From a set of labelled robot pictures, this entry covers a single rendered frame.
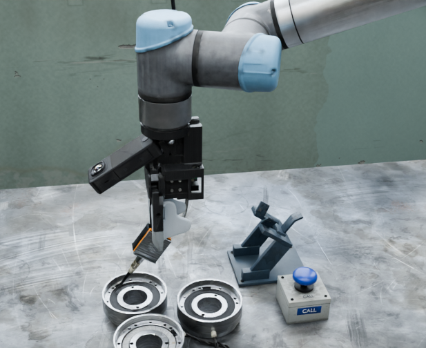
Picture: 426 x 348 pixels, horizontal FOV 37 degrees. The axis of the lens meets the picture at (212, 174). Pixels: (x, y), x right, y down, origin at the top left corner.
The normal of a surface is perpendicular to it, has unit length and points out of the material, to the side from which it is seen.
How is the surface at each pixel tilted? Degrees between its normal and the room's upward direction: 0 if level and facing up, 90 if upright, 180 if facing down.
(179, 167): 0
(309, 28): 109
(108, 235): 0
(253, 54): 55
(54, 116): 90
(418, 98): 90
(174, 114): 89
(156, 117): 90
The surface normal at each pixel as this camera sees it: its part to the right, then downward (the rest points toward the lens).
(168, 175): 0.18, 0.48
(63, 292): 0.02, -0.87
